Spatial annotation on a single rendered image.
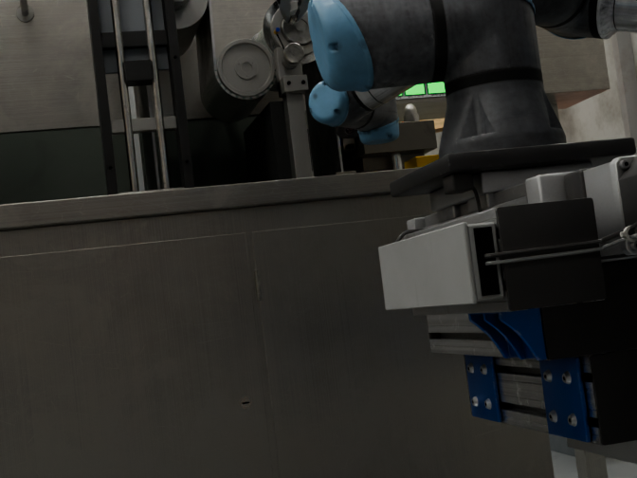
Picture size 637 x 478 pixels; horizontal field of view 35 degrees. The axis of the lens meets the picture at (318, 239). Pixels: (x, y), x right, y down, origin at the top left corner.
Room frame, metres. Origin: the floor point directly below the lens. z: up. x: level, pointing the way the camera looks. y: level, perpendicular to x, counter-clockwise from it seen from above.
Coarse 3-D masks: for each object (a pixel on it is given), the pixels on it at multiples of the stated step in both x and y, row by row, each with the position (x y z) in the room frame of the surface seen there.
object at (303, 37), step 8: (304, 16) 2.09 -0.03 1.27; (288, 24) 2.08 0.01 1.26; (296, 24) 2.08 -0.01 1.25; (304, 24) 2.09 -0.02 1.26; (288, 32) 2.08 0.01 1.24; (296, 32) 2.09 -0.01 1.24; (304, 32) 2.09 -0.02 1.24; (288, 40) 2.09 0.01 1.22; (296, 40) 2.08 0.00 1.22; (304, 40) 2.09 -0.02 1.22
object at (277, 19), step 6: (294, 6) 2.10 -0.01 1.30; (276, 12) 2.09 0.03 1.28; (276, 18) 2.09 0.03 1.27; (276, 24) 2.09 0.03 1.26; (276, 36) 2.09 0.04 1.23; (282, 36) 2.09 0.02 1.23; (276, 42) 2.09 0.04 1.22; (282, 42) 2.09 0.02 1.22; (306, 48) 2.10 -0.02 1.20; (312, 48) 2.10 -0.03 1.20; (306, 54) 2.10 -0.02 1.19; (276, 78) 2.29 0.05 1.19
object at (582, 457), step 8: (552, 104) 2.78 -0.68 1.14; (576, 456) 2.81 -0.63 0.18; (584, 456) 2.77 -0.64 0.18; (592, 456) 2.77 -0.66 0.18; (600, 456) 2.78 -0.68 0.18; (576, 464) 2.82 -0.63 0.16; (584, 464) 2.77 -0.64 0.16; (592, 464) 2.77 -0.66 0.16; (600, 464) 2.77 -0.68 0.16; (584, 472) 2.78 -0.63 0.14; (592, 472) 2.77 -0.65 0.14; (600, 472) 2.77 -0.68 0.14
